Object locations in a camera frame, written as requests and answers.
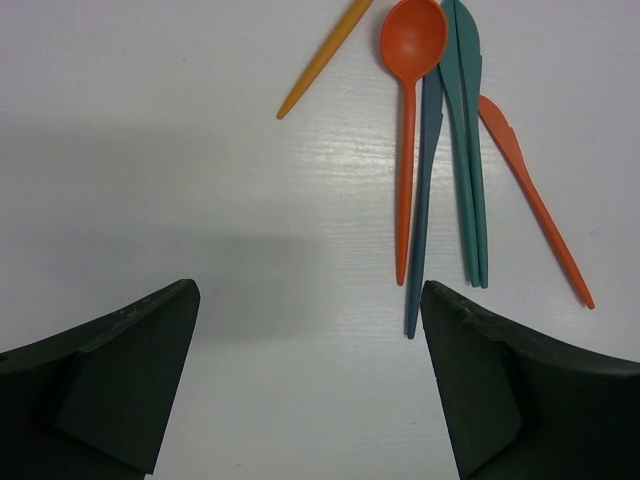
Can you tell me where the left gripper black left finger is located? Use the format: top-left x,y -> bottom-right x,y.
1,279 -> 200,479

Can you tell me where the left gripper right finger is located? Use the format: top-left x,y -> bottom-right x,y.
421,281 -> 639,479

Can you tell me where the dark blue knife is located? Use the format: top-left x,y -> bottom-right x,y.
405,68 -> 443,339

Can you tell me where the orange spoon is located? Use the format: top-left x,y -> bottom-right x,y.
380,0 -> 448,286

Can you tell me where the yellow spoon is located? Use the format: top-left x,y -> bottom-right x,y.
276,0 -> 373,120

